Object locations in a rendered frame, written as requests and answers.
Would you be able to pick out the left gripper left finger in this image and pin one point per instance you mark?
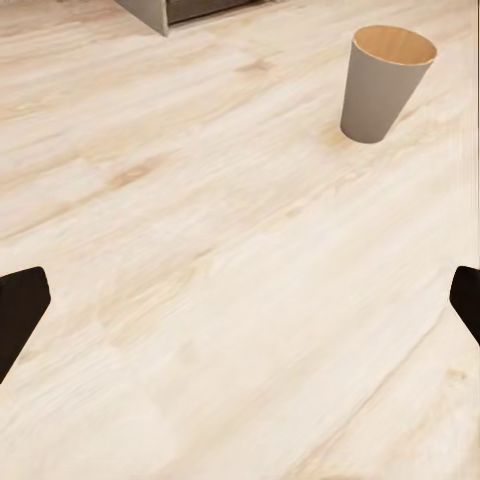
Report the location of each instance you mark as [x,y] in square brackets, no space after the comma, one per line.
[24,298]

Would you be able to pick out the trash can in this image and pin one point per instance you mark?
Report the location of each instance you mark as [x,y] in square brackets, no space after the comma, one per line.
[386,64]

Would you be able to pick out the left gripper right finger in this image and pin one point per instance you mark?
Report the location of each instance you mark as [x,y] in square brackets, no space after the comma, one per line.
[465,297]

